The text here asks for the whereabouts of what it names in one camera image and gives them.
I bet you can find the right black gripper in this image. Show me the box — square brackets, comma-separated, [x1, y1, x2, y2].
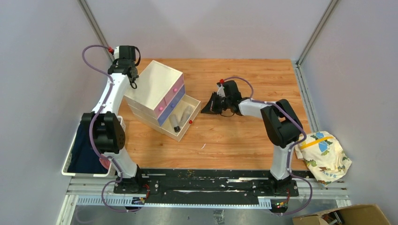
[201, 92, 232, 115]

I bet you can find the clear square bottle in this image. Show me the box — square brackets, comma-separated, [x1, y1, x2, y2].
[179, 105, 193, 127]

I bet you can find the pink drawer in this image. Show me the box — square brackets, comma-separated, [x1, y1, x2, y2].
[154, 96, 170, 119]
[164, 75, 184, 105]

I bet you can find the white mini drawer cabinet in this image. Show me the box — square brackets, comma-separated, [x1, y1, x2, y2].
[124, 60, 183, 132]

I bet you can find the purple drawer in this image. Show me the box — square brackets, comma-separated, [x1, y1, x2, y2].
[157, 85, 185, 126]

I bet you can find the cream bottom drawer red knob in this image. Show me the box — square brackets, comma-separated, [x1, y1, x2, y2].
[161, 95, 201, 142]

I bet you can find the small clear bottle black cap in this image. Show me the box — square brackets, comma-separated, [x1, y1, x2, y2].
[169, 114, 181, 133]

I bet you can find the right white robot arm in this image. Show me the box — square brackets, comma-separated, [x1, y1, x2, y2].
[201, 80, 304, 196]

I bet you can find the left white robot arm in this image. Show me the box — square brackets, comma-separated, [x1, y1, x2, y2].
[81, 45, 144, 194]

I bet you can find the dark blue cloth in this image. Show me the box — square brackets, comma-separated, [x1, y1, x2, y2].
[67, 124, 108, 174]

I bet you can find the white perforated basket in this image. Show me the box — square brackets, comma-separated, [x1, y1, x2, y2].
[61, 125, 117, 178]

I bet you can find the printed cream cloth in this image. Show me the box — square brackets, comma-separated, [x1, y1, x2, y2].
[294, 131, 352, 187]

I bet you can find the cardboard box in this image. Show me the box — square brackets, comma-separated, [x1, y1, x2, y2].
[292, 204, 390, 225]

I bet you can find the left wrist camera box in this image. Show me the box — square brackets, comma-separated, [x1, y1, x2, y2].
[113, 46, 120, 59]

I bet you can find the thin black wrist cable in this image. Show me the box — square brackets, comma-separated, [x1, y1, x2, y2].
[129, 46, 142, 90]

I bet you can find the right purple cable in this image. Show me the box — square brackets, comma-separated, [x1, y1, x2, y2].
[219, 76, 314, 217]

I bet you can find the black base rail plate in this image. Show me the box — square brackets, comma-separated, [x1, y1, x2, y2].
[113, 168, 299, 210]

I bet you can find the white slotted cable duct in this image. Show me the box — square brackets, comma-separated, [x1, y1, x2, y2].
[76, 194, 273, 209]

